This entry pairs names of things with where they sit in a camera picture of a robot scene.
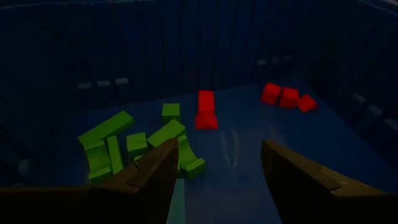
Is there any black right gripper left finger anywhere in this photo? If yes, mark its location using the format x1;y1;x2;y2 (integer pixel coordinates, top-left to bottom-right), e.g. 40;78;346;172
0;138;180;224

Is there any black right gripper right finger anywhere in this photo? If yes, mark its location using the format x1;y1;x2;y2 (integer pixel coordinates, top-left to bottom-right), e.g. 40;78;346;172
262;139;398;224

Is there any large blue plastic bin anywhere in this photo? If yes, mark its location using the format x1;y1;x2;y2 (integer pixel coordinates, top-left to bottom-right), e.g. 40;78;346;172
0;0;398;224

